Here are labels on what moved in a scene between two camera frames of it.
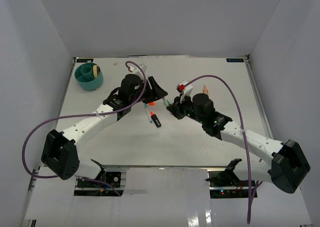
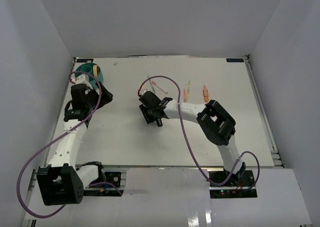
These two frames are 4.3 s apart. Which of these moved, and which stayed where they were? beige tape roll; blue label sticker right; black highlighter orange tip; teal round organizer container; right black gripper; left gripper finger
Moved: left gripper finger; right black gripper
Stayed: blue label sticker right; black highlighter orange tip; teal round organizer container; beige tape roll
